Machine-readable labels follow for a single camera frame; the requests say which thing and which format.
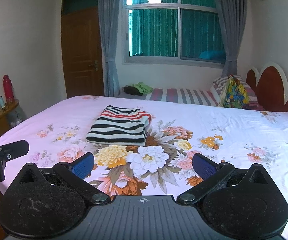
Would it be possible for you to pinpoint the grey right curtain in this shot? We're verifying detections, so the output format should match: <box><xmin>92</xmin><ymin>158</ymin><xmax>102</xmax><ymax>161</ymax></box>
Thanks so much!
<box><xmin>215</xmin><ymin>0</ymin><xmax>247</xmax><ymax>76</ymax></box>

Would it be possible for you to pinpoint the green cloth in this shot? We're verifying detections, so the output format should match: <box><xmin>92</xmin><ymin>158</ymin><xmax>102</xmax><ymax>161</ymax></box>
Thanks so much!
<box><xmin>133</xmin><ymin>82</ymin><xmax>153</xmax><ymax>95</ymax></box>

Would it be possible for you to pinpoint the grey curtain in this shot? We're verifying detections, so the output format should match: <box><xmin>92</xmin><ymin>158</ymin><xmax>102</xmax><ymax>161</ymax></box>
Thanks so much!
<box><xmin>215</xmin><ymin>0</ymin><xmax>247</xmax><ymax>76</ymax></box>
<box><xmin>98</xmin><ymin>0</ymin><xmax>120</xmax><ymax>97</ymax></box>

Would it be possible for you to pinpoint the brown wooden door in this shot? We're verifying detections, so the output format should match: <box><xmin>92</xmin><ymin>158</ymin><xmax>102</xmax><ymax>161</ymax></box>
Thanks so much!
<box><xmin>61</xmin><ymin>0</ymin><xmax>104</xmax><ymax>98</ymax></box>

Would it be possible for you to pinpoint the grey left curtain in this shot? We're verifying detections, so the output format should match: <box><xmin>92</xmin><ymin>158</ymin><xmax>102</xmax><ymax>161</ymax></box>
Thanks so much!
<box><xmin>98</xmin><ymin>0</ymin><xmax>120</xmax><ymax>97</ymax></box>

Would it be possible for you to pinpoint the striped black red white sweater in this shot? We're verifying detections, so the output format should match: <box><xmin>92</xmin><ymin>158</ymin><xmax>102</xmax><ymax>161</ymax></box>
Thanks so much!
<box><xmin>86</xmin><ymin>105</ymin><xmax>152</xmax><ymax>146</ymax></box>

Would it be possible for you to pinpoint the red white scalloped headboard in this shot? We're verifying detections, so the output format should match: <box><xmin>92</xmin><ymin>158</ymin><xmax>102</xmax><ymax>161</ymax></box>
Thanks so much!
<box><xmin>246</xmin><ymin>63</ymin><xmax>288</xmax><ymax>112</ymax></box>

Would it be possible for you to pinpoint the striped pillow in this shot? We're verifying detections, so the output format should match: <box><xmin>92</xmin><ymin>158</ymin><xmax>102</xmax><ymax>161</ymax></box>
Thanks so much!
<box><xmin>210</xmin><ymin>75</ymin><xmax>258</xmax><ymax>106</ymax></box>

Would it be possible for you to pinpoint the black cloth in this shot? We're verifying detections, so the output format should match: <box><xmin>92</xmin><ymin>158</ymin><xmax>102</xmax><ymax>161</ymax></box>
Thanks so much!
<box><xmin>123</xmin><ymin>86</ymin><xmax>143</xmax><ymax>96</ymax></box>

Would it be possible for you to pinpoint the colourful floral bag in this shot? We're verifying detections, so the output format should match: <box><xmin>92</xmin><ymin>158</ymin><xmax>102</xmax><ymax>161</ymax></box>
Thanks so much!
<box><xmin>219</xmin><ymin>75</ymin><xmax>250</xmax><ymax>109</ymax></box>

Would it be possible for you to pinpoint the small light blue bottle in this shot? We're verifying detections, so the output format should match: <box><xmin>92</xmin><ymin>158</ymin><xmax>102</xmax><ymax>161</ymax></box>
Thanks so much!
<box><xmin>0</xmin><ymin>95</ymin><xmax>5</xmax><ymax>110</ymax></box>

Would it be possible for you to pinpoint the red water bottle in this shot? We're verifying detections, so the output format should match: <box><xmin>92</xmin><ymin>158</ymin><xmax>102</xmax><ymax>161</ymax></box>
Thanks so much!
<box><xmin>3</xmin><ymin>75</ymin><xmax>15</xmax><ymax>104</ymax></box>

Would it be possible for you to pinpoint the striped purple grey mattress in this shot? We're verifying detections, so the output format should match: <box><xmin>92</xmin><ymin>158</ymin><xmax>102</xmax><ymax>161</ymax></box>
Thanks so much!
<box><xmin>116</xmin><ymin>87</ymin><xmax>266</xmax><ymax>112</ymax></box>

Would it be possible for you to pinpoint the window with green curtain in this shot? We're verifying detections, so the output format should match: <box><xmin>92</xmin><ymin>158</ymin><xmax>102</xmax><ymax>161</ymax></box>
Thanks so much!
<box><xmin>123</xmin><ymin>0</ymin><xmax>226</xmax><ymax>64</ymax></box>

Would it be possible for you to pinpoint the floral pink bed sheet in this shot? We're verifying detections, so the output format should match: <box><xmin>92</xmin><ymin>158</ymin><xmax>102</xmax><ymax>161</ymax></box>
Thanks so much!
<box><xmin>0</xmin><ymin>95</ymin><xmax>288</xmax><ymax>239</ymax></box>

